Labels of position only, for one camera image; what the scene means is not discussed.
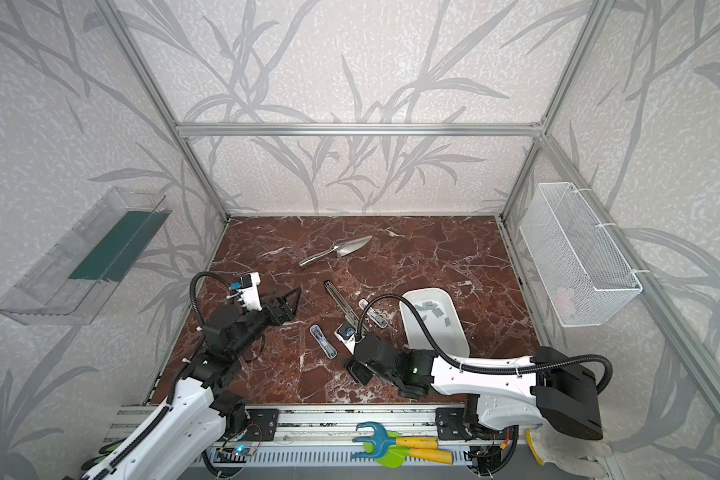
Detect white mini stapler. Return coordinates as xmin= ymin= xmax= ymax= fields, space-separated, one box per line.
xmin=358 ymin=299 xmax=389 ymax=329

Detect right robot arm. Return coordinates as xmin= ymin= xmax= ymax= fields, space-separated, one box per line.
xmin=351 ymin=312 xmax=613 ymax=440

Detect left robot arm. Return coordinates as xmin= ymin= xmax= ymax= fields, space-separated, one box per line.
xmin=82 ymin=271 xmax=302 ymax=479

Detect grey staple strip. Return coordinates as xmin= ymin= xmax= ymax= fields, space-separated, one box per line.
xmin=414 ymin=301 xmax=445 ymax=319

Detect white oval tray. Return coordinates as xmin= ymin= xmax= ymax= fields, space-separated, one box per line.
xmin=399 ymin=287 xmax=470 ymax=357

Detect teal garden hand rake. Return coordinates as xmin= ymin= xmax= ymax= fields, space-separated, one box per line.
xmin=352 ymin=421 xmax=438 ymax=459

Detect green garden hand shovel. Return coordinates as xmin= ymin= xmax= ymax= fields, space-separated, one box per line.
xmin=351 ymin=446 xmax=454 ymax=469

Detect silver metal trowel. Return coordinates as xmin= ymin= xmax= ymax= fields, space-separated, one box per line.
xmin=298 ymin=235 xmax=372 ymax=268

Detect white cloth glove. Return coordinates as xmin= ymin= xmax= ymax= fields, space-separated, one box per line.
xmin=525 ymin=426 xmax=613 ymax=479

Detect pink object in basket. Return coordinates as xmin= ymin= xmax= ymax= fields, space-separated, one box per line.
xmin=553 ymin=287 xmax=577 ymax=320

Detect green work glove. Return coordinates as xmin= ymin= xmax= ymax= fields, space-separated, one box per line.
xmin=81 ymin=438 xmax=126 ymax=474

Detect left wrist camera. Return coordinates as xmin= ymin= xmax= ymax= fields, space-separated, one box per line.
xmin=227 ymin=272 xmax=262 ymax=311

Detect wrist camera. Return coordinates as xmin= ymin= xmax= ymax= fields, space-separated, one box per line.
xmin=334 ymin=322 xmax=355 ymax=346
xmin=227 ymin=272 xmax=262 ymax=311

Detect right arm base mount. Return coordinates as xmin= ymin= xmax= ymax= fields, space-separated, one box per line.
xmin=435 ymin=407 xmax=476 ymax=441

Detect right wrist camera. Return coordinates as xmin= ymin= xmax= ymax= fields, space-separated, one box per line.
xmin=334 ymin=322 xmax=355 ymax=346

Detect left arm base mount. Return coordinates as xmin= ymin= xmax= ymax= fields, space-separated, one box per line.
xmin=233 ymin=408 xmax=280 ymax=443

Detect aluminium frame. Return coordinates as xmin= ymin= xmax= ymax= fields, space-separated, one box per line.
xmin=94 ymin=1 xmax=720 ymax=423

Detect clear plastic wall shelf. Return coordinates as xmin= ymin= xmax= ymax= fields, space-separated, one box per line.
xmin=0 ymin=187 xmax=172 ymax=326

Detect white wire mesh basket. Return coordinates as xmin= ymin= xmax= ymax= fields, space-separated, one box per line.
xmin=519 ymin=182 xmax=643 ymax=328

